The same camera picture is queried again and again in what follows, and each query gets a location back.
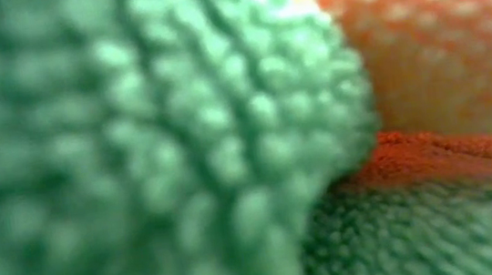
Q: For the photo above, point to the orange microfiber towel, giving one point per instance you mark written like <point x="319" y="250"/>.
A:
<point x="447" y="43"/>

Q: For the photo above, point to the green microfiber towel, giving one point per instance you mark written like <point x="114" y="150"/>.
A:
<point x="137" y="144"/>

